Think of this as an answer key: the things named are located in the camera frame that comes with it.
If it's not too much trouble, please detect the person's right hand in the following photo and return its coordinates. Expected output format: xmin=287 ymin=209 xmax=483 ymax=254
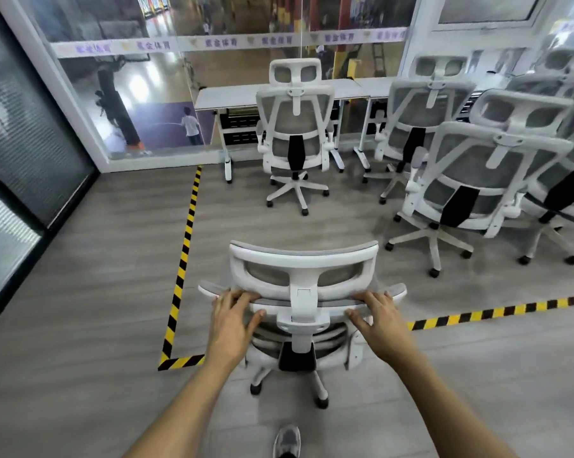
xmin=345 ymin=291 xmax=414 ymax=365

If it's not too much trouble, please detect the person's left hand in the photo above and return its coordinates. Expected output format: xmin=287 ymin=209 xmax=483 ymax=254
xmin=206 ymin=289 xmax=267 ymax=363

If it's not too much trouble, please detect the white mesh office chair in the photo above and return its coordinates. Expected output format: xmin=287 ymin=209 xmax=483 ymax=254
xmin=256 ymin=58 xmax=345 ymax=216
xmin=505 ymin=45 xmax=574 ymax=100
xmin=385 ymin=89 xmax=574 ymax=278
xmin=197 ymin=240 xmax=408 ymax=410
xmin=363 ymin=55 xmax=478 ymax=205
xmin=517 ymin=97 xmax=574 ymax=266

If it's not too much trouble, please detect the person's right forearm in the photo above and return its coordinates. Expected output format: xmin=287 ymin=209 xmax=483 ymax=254
xmin=387 ymin=347 xmax=520 ymax=458

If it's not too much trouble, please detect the person's left forearm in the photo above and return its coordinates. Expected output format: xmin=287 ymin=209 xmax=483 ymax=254
xmin=124 ymin=350 xmax=241 ymax=458

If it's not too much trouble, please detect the yellow black floor tape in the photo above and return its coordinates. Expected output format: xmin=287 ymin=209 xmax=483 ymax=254
xmin=407 ymin=294 xmax=574 ymax=331
xmin=158 ymin=165 xmax=206 ymax=372

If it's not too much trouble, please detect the person's grey shoe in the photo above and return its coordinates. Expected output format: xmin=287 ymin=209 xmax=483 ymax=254
xmin=272 ymin=424 xmax=302 ymax=458

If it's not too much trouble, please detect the white desk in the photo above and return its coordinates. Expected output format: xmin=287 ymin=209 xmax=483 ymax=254
xmin=194 ymin=79 xmax=372 ymax=183
xmin=354 ymin=76 xmax=483 ymax=173

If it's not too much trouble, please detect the white window banner strip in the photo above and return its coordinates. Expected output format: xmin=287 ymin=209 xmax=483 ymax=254
xmin=51 ymin=27 xmax=410 ymax=59

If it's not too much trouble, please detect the black framed glass door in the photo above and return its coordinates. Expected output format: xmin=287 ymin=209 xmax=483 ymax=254
xmin=0 ymin=0 xmax=101 ymax=339

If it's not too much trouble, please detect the black padded hoop post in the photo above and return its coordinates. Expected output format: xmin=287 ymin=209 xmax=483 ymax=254
xmin=94 ymin=66 xmax=153 ymax=154

